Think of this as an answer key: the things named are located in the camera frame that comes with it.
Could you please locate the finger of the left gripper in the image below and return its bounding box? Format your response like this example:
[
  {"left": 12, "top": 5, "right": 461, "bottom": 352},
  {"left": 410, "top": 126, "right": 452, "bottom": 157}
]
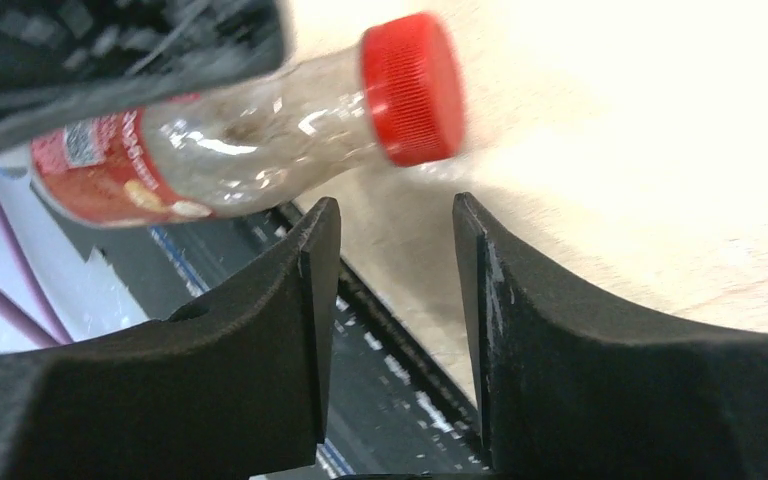
[{"left": 0, "top": 0, "right": 290, "bottom": 153}]

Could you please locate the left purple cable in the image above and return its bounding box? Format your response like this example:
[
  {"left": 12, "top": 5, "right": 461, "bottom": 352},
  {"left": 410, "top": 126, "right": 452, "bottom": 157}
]
[{"left": 0, "top": 162, "right": 74, "bottom": 349}]

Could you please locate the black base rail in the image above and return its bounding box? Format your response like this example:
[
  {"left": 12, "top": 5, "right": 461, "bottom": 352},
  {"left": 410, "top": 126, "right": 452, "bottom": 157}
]
[{"left": 53, "top": 206, "right": 488, "bottom": 479}]

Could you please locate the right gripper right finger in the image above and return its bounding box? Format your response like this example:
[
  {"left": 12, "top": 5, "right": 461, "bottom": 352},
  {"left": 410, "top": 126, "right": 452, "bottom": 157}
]
[{"left": 452, "top": 193, "right": 768, "bottom": 479}]

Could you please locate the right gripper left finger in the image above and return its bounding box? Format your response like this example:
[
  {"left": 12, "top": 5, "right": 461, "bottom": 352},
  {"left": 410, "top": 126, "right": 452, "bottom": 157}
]
[{"left": 0, "top": 198, "right": 341, "bottom": 479}]

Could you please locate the brown bottle red cap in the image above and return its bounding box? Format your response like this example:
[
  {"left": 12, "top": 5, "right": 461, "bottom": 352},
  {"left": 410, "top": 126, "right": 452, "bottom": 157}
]
[{"left": 29, "top": 12, "right": 465, "bottom": 228}]

